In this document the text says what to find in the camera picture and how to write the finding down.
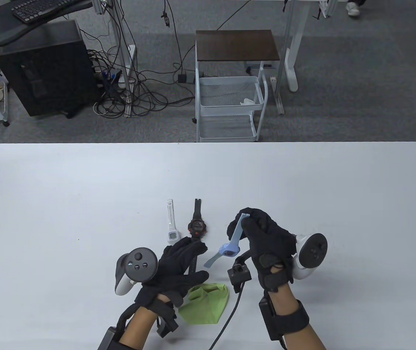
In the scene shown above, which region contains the black wrist strap with box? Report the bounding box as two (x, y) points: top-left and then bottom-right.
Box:
(97, 304), (139, 350)
(259, 297), (310, 341)

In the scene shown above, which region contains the tangle of black cables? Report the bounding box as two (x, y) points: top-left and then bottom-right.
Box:
(80, 0), (197, 119)

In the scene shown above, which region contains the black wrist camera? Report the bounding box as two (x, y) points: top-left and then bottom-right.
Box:
(156, 310), (178, 338)
(227, 254), (252, 294)

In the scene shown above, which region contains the person's left hand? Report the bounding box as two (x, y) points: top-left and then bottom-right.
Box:
(134, 237), (209, 310)

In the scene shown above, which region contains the black keyboard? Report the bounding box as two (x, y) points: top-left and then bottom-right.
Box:
(11, 0), (84, 24)

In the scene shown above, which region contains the black red watch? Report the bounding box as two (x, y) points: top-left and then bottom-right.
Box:
(187, 199), (207, 275)

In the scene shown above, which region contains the black computer tower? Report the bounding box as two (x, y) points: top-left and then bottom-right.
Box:
(0, 20), (101, 118)

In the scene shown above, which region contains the light blue watch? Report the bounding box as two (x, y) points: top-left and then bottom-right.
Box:
(204, 213), (251, 268)

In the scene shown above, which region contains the grey white handheld controller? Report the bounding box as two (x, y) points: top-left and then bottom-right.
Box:
(292, 233), (328, 280)
(115, 248), (158, 296)

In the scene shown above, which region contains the person's right hand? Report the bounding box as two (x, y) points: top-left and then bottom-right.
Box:
(227, 208), (298, 292)

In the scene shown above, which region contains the white cart with wooden top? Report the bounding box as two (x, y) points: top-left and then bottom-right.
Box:
(193, 30), (281, 143)

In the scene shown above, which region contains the white desk leg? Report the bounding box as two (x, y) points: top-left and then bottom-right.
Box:
(283, 0), (310, 92)

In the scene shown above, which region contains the person's left forearm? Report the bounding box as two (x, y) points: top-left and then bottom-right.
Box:
(120, 295), (170, 350)

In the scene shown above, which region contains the person's right forearm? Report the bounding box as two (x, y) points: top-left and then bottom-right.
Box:
(276, 283), (327, 350)

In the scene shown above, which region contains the green microfibre cloth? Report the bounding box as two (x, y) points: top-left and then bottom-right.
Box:
(178, 283), (230, 325)

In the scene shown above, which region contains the white watch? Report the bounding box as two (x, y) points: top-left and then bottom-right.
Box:
(167, 199), (181, 245)

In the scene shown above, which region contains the aluminium rail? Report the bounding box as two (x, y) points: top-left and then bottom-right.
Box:
(269, 76), (285, 115)

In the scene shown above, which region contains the black braided cable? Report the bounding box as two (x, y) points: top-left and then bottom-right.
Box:
(208, 284), (246, 350)

